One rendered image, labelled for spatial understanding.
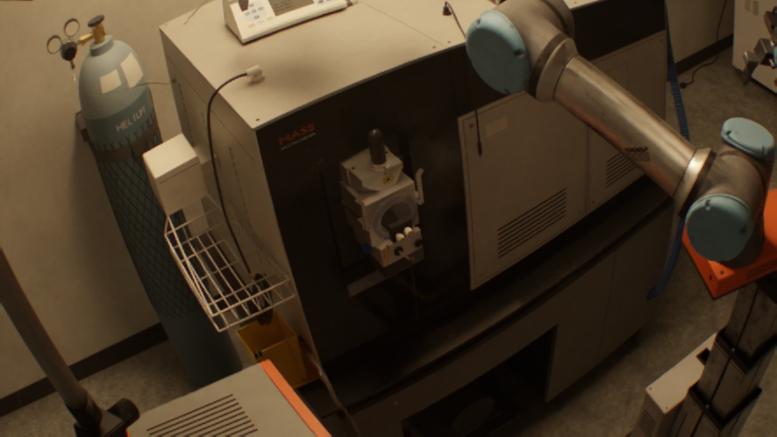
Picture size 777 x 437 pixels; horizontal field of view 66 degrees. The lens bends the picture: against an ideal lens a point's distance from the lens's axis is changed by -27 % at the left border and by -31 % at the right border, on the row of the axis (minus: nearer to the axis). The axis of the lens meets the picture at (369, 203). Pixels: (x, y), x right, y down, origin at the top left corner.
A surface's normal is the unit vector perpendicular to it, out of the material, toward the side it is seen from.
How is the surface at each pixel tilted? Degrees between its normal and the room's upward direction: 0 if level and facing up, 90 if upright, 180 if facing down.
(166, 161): 0
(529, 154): 90
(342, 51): 0
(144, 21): 90
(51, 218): 90
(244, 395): 0
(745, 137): 8
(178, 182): 90
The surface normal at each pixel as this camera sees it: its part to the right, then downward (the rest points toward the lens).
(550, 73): 0.14, 0.55
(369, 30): -0.14, -0.77
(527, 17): 0.11, -0.62
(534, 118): 0.51, 0.48
